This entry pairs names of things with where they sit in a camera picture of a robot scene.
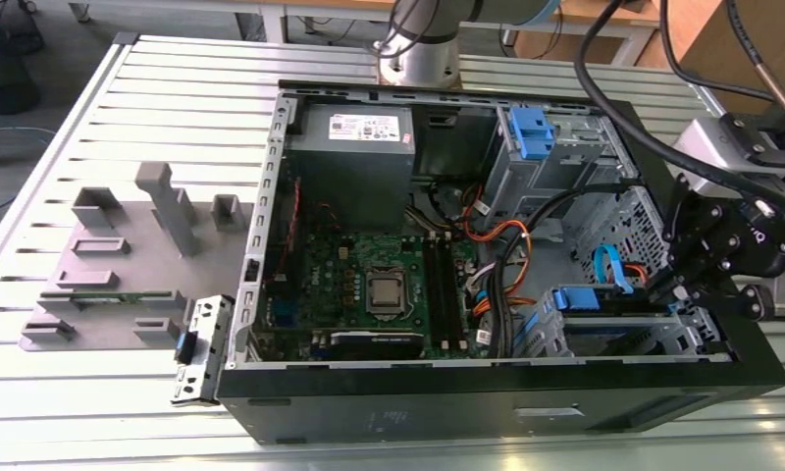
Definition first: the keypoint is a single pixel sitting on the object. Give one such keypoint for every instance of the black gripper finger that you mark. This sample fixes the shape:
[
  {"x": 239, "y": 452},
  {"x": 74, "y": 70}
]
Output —
[
  {"x": 694, "y": 230},
  {"x": 739, "y": 297}
]

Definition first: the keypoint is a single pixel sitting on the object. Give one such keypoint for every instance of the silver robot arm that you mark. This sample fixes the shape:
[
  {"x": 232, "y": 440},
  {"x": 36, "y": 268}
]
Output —
[{"x": 426, "y": 64}]

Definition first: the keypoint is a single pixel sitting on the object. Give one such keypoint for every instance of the metal optical drive cage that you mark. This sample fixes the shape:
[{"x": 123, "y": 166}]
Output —
[{"x": 543, "y": 176}]

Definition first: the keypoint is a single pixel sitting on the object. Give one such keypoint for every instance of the blue drive cage latch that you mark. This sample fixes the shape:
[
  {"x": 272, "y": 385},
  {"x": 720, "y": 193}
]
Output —
[{"x": 530, "y": 132}]

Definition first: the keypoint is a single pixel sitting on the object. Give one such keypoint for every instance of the black RAM slot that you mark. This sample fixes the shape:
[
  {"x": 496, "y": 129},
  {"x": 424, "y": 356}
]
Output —
[
  {"x": 451, "y": 294},
  {"x": 435, "y": 294}
]

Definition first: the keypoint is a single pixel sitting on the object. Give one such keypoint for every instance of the wooden cabinet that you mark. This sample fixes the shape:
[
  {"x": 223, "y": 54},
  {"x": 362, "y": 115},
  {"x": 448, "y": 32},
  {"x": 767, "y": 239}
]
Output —
[{"x": 700, "y": 34}]

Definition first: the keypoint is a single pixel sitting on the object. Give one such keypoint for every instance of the wooden desk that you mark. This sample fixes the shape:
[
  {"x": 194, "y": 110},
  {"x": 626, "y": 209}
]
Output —
[{"x": 638, "y": 22}]

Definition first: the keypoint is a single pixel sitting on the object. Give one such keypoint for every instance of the CPU socket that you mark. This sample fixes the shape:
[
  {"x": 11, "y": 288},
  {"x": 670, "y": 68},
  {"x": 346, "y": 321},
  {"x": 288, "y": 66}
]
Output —
[{"x": 387, "y": 271}]

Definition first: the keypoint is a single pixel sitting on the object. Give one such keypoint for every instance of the silver CPU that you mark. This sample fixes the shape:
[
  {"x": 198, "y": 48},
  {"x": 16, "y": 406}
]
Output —
[{"x": 387, "y": 293}]

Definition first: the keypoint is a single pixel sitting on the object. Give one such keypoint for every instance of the black PC case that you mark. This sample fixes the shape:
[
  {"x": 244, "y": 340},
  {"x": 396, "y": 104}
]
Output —
[{"x": 432, "y": 407}]

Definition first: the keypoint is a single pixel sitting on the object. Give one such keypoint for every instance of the grey power supply unit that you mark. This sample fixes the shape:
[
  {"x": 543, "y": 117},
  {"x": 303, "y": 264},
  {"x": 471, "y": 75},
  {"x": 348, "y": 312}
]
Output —
[{"x": 354, "y": 186}]

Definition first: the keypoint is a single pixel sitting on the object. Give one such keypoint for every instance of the black graphics card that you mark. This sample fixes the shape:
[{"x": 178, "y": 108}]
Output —
[{"x": 376, "y": 343}]

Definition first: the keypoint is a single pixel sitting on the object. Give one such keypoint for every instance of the green motherboard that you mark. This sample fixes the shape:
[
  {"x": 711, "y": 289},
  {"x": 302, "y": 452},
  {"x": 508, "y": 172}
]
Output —
[{"x": 327, "y": 294}]

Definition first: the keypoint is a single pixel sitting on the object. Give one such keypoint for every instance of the grey parts rack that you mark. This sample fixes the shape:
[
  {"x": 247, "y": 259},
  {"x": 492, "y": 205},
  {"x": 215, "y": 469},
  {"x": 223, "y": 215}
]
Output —
[{"x": 144, "y": 275}]

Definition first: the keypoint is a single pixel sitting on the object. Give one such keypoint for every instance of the green RAM stick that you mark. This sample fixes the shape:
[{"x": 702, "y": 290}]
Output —
[{"x": 124, "y": 297}]

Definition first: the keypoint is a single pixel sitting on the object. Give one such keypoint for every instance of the black bin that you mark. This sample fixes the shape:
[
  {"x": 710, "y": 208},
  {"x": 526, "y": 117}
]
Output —
[{"x": 7, "y": 88}]

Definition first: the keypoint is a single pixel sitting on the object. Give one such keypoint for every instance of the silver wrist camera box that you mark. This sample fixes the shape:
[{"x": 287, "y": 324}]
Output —
[{"x": 707, "y": 152}]

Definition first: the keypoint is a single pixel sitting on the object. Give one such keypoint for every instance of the white desk frame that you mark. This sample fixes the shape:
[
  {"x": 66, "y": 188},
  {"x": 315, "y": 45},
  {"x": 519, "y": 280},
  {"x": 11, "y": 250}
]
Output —
[{"x": 271, "y": 27}]

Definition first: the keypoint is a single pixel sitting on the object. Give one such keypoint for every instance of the metal slot retainer bracket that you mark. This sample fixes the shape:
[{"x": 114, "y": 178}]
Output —
[{"x": 203, "y": 314}]

